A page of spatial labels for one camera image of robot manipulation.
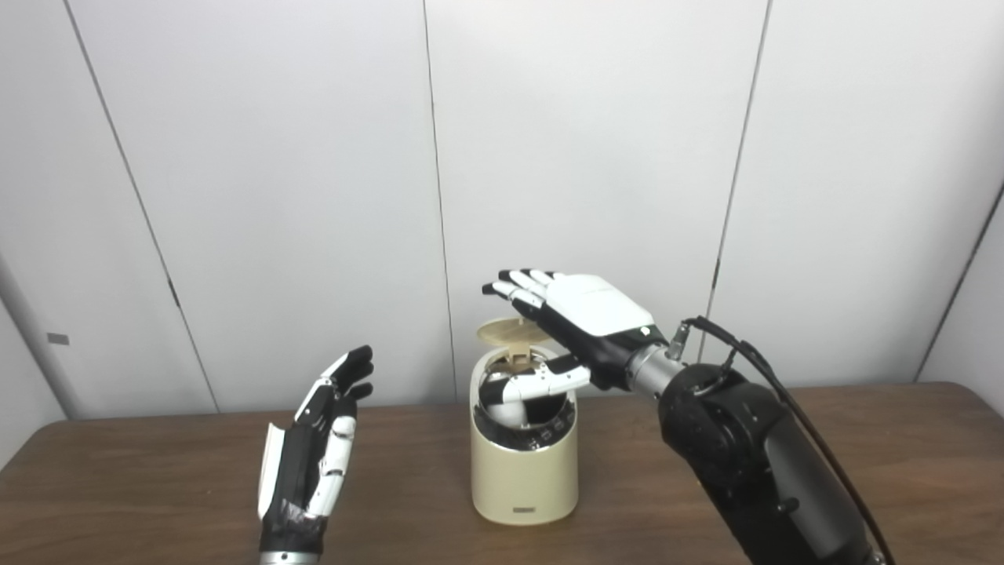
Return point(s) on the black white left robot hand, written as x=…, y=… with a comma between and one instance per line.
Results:
x=302, y=471

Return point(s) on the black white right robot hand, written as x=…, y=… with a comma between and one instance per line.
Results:
x=596, y=314

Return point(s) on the round cream bin lid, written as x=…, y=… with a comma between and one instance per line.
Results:
x=506, y=331

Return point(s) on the small white plastic bottle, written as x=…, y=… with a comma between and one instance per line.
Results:
x=508, y=413

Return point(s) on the cream-colored bin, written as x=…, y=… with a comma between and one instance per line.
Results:
x=522, y=482

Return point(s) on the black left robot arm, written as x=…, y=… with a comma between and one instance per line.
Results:
x=289, y=559

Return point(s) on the black bin liner bag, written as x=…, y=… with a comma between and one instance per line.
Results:
x=545, y=431

